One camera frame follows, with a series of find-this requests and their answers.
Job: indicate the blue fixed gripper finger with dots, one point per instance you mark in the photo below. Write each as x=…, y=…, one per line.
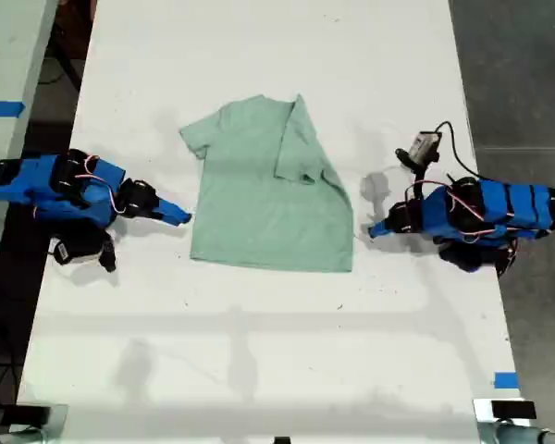
x=173, y=207
x=385, y=223

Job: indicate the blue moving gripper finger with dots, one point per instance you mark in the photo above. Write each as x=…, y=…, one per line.
x=168, y=218
x=383, y=232

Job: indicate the pale green T-shirt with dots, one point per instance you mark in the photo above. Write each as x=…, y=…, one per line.
x=268, y=217

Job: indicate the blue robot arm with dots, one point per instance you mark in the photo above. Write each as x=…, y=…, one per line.
x=37, y=185
x=499, y=208

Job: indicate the long blue tape strip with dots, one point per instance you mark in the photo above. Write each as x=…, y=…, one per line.
x=2, y=108

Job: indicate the pale side table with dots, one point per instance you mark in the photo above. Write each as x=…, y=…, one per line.
x=9, y=60

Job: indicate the small blue tape patch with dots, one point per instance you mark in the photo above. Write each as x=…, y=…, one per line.
x=506, y=380

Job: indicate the black table clamp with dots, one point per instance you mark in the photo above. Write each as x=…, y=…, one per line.
x=32, y=414
x=513, y=410

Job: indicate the short black camera stalk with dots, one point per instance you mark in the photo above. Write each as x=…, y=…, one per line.
x=414, y=164
x=107, y=254

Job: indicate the grey-faced black camera box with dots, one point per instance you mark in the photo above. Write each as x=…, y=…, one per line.
x=424, y=145

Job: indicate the black labelled camera box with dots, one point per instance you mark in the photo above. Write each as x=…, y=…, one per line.
x=67, y=249

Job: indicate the metal corner bracket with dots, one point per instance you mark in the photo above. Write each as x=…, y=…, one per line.
x=483, y=423
x=57, y=423

